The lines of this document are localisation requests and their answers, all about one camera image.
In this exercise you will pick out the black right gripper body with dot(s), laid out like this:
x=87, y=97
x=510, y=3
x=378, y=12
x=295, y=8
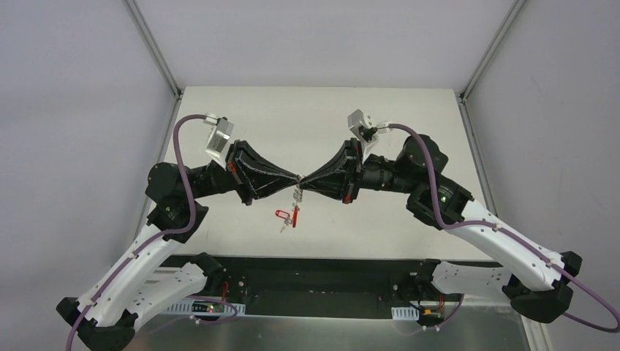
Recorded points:
x=352, y=171

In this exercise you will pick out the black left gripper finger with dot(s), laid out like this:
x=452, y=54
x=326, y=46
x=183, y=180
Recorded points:
x=259, y=171
x=265, y=187

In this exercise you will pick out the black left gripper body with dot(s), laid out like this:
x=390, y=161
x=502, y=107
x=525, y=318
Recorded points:
x=237, y=172

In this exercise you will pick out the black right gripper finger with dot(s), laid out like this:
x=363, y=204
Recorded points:
x=334, y=167
x=334, y=187

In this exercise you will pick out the silver key with red tag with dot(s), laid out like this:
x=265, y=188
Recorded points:
x=286, y=217

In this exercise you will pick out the metal key organizer red handle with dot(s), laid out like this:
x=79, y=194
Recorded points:
x=297, y=200

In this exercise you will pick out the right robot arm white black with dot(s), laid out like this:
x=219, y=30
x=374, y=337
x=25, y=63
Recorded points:
x=535, y=281

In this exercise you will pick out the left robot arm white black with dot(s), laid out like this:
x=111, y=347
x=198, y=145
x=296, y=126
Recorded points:
x=108, y=316

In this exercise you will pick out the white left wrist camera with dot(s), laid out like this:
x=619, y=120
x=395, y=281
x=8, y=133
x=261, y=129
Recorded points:
x=218, y=141

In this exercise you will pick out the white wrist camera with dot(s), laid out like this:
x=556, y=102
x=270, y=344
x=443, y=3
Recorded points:
x=361, y=126
x=218, y=141

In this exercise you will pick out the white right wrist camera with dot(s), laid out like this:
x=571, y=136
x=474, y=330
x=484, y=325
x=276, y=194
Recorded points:
x=361, y=126

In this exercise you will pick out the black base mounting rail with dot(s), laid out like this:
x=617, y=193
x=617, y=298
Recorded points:
x=296, y=287

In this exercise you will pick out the left controller board with wires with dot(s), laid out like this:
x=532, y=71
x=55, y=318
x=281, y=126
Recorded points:
x=203, y=306

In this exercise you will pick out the controller board with wires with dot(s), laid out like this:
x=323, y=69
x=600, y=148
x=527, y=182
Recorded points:
x=431, y=315
x=203, y=306

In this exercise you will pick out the right controller board with wires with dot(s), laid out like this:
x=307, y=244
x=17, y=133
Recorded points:
x=431, y=315

